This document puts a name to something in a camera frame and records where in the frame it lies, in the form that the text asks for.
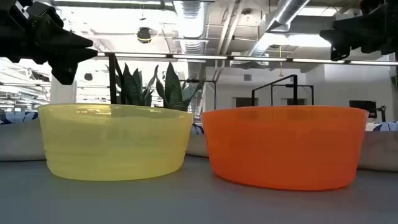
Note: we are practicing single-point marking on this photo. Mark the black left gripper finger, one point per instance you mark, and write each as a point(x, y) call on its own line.
point(59, 37)
point(68, 62)

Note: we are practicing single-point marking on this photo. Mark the yellow translucent plastic bowl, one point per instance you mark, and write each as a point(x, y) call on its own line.
point(115, 143)

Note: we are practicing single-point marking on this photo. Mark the black metal frame stand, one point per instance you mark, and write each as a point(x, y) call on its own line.
point(293, 84)

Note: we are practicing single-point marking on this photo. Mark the black vertical frame post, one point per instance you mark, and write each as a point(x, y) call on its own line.
point(112, 81)

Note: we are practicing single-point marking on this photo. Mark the long LED light bar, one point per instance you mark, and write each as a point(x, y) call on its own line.
point(264, 58)

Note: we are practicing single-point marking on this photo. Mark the silver ceiling air duct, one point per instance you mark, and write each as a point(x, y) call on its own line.
point(280, 18)

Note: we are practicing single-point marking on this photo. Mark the black round ceiling fixture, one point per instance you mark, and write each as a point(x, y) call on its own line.
point(144, 35)

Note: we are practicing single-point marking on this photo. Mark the snake plant in white pot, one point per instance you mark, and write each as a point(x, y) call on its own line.
point(132, 88)
point(172, 88)

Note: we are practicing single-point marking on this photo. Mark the black computer monitor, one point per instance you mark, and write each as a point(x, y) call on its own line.
point(362, 108)

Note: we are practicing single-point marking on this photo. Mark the orange plastic bowl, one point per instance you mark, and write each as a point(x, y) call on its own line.
point(283, 149)

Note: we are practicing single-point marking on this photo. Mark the blue patterned paper bowl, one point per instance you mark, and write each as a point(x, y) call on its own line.
point(379, 149)
point(197, 144)
point(18, 140)

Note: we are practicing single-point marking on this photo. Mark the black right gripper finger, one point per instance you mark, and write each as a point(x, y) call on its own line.
point(342, 42)
point(363, 23)

